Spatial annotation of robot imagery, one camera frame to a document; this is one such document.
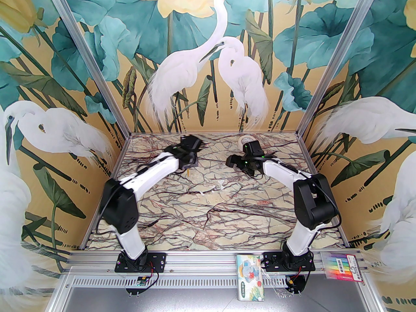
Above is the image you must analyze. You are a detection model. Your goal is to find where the cartoon elephant tissue pack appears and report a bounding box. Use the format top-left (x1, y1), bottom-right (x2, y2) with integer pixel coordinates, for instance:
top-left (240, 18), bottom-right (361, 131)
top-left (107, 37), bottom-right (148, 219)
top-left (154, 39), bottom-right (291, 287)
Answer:
top-left (236, 255), bottom-right (265, 301)

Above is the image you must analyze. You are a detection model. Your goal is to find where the perforated metal strip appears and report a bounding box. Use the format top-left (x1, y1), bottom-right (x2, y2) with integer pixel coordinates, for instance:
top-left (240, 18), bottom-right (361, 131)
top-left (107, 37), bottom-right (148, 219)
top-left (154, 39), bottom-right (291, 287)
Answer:
top-left (65, 274), bottom-right (364, 288)

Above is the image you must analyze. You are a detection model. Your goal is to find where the coloured marker pen pack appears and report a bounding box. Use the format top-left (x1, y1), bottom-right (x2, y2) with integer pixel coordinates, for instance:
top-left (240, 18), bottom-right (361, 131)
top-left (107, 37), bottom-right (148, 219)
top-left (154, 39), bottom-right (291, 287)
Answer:
top-left (320, 252), bottom-right (366, 283)

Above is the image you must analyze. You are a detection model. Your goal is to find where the aluminium side frame rail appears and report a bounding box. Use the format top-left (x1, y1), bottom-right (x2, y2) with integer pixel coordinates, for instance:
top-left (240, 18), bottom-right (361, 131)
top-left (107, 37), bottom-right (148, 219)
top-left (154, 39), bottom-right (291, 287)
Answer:
top-left (79, 135), bottom-right (132, 250)
top-left (297, 135), bottom-right (351, 249)

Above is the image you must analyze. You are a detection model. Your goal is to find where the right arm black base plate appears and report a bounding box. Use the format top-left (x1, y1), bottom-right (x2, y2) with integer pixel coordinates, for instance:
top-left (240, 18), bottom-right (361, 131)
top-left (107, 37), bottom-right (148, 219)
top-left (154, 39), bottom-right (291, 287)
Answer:
top-left (262, 252), bottom-right (316, 272)

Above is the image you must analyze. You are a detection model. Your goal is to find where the aluminium front frame rail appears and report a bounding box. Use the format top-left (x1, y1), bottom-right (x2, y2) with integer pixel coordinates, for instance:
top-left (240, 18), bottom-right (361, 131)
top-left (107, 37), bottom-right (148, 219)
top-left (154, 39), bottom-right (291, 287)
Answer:
top-left (63, 248), bottom-right (371, 276)

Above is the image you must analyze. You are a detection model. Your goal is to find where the aluminium frame post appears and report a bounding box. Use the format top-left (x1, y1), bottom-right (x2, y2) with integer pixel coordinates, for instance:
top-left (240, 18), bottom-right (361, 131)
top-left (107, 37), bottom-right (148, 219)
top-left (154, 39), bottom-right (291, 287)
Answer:
top-left (42, 0), bottom-right (132, 135)
top-left (298, 0), bottom-right (384, 135)

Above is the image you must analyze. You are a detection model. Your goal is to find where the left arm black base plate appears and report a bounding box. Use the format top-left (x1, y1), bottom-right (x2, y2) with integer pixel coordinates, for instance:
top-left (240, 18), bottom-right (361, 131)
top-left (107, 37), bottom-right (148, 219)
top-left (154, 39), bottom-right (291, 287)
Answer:
top-left (115, 252), bottom-right (167, 274)

